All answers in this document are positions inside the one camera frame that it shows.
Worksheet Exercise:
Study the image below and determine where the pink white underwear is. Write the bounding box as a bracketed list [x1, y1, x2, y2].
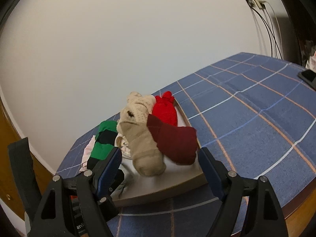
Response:
[79, 135, 95, 172]

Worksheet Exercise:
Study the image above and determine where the black phone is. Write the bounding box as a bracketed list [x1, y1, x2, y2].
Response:
[298, 69, 316, 90]

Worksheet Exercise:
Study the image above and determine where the beige dotted underwear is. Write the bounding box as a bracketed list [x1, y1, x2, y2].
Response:
[117, 91, 166, 177]

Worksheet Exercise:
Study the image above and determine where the black monitor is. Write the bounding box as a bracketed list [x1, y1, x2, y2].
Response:
[281, 0, 315, 67]

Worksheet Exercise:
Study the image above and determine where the blue plaid tablecloth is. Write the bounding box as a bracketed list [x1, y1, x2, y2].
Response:
[55, 52, 316, 237]

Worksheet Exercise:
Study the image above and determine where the dark red underwear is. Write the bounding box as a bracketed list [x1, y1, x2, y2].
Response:
[147, 115, 199, 165]

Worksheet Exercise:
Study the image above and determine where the green black underwear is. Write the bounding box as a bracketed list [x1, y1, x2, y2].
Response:
[87, 120, 118, 170]

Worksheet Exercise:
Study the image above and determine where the wall socket with cables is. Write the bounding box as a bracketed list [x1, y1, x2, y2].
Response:
[245, 0, 283, 59]

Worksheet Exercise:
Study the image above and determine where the cream wooden tray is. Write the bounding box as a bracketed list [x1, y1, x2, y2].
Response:
[111, 98, 208, 208]

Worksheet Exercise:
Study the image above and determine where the bright red underwear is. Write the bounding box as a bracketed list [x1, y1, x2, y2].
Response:
[152, 91, 178, 126]

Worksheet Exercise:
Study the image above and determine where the white patterned underwear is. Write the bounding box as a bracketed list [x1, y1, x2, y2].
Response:
[115, 133, 132, 159]

